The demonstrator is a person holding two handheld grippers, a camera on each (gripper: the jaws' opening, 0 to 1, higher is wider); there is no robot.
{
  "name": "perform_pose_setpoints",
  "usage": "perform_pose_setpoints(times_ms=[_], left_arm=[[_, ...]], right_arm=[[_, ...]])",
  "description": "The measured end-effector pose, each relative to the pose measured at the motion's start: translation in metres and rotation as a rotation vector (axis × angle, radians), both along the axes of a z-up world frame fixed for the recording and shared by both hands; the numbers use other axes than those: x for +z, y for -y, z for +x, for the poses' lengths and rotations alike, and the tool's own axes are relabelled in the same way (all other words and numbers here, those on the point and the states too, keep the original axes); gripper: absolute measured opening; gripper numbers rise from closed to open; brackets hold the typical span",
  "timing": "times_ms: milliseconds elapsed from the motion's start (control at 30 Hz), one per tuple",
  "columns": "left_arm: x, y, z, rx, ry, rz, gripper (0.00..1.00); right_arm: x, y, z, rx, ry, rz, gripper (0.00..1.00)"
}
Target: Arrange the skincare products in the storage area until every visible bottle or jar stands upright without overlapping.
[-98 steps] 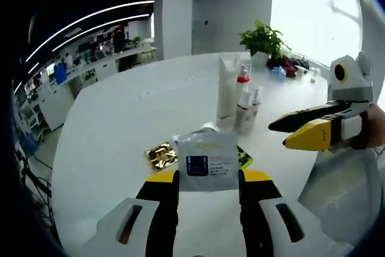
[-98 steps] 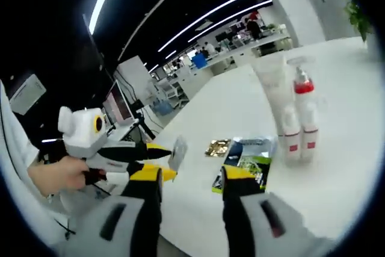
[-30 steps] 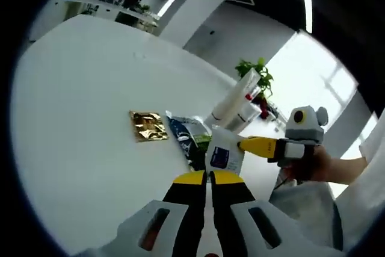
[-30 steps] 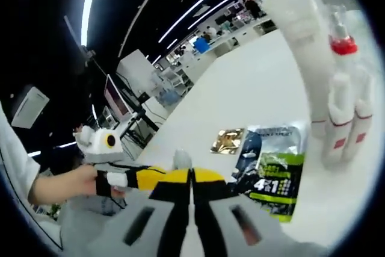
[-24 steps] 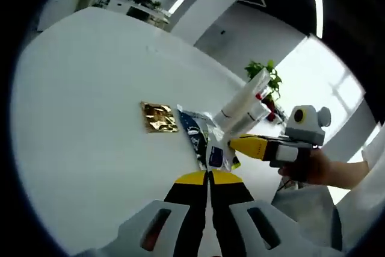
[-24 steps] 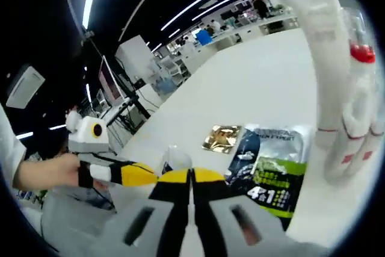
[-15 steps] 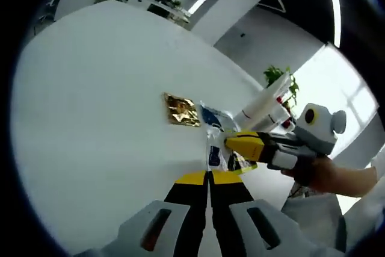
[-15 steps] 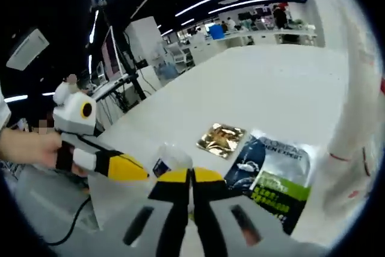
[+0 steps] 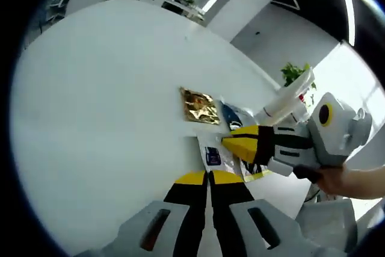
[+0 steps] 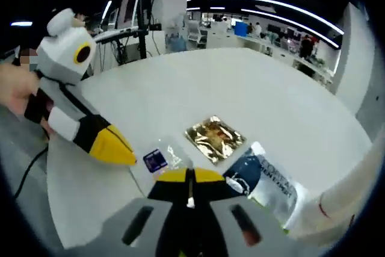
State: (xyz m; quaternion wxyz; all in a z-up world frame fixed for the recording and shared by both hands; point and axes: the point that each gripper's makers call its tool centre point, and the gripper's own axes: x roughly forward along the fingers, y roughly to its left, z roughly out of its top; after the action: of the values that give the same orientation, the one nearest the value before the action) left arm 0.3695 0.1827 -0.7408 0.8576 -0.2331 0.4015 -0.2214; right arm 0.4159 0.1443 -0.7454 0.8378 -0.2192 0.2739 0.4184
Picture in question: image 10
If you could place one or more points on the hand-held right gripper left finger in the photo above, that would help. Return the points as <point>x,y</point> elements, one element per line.
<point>168,215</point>

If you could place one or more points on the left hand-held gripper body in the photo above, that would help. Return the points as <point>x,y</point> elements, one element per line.
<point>60,55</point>

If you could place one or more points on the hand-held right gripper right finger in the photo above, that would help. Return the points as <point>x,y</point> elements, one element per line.
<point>216,209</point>

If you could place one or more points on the small clear skincare sachet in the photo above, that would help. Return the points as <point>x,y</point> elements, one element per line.
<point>155,159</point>

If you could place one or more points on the navy silver skincare sachet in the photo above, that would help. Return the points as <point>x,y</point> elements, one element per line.
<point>249,172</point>

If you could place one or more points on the gold skincare sachet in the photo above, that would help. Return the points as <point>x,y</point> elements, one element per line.
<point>215,139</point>

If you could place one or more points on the white skincare tube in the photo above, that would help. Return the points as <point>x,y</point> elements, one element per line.
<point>346,190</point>

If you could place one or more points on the blue storage crate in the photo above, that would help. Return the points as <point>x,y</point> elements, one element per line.
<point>241,29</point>

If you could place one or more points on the person's left hand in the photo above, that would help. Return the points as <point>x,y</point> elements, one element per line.
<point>15,88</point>

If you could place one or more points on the black laptop stand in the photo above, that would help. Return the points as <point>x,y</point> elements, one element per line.
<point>142,46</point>

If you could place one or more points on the blue water jug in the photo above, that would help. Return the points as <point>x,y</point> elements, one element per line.
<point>171,44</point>
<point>181,44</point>

